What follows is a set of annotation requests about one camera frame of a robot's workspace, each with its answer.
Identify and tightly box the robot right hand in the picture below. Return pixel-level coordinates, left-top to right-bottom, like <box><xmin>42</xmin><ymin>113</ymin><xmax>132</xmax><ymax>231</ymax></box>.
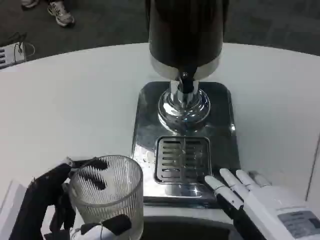
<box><xmin>204</xmin><ymin>167</ymin><xmax>320</xmax><ymax>240</ymax></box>

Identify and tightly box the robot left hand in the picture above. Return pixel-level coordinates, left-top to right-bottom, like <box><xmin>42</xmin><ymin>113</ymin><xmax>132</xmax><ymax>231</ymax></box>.
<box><xmin>9</xmin><ymin>155</ymin><xmax>134</xmax><ymax>240</ymax></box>

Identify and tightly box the clear ribbed glass cup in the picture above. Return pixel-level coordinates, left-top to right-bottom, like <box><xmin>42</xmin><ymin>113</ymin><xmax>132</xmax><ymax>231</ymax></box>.
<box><xmin>68</xmin><ymin>154</ymin><xmax>144</xmax><ymax>237</ymax></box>

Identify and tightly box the steel drip tray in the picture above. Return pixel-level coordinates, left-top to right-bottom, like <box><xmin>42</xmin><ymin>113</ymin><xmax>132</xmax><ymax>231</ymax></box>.
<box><xmin>130</xmin><ymin>81</ymin><xmax>242</xmax><ymax>208</ymax></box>

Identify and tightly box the steel slotted drip grid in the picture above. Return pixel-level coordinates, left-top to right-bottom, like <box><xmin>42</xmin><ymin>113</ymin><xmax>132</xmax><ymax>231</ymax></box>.
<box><xmin>154</xmin><ymin>135</ymin><xmax>214</xmax><ymax>185</ymax></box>

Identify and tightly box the black dispenser tap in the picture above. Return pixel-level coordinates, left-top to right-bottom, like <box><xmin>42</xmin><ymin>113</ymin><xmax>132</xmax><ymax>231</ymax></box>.
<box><xmin>178</xmin><ymin>71</ymin><xmax>197</xmax><ymax>95</ymax></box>

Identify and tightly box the white box with vents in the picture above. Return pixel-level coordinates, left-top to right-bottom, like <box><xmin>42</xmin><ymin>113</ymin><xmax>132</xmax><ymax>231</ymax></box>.
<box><xmin>0</xmin><ymin>41</ymin><xmax>35</xmax><ymax>71</ymax></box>

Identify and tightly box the black and chrome drink dispenser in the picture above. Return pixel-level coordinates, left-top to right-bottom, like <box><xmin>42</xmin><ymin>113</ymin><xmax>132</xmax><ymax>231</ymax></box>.
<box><xmin>145</xmin><ymin>0</ymin><xmax>230</xmax><ymax>131</ymax></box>

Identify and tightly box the person's foot in white shoe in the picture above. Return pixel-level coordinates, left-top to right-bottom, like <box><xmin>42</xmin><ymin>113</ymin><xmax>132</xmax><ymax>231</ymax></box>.
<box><xmin>47</xmin><ymin>0</ymin><xmax>76</xmax><ymax>27</ymax></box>
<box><xmin>20</xmin><ymin>0</ymin><xmax>40</xmax><ymax>9</ymax></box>

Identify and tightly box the thin black cable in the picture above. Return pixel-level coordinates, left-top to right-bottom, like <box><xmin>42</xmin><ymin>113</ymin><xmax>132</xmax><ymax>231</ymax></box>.
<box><xmin>8</xmin><ymin>31</ymin><xmax>28</xmax><ymax>64</ymax></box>

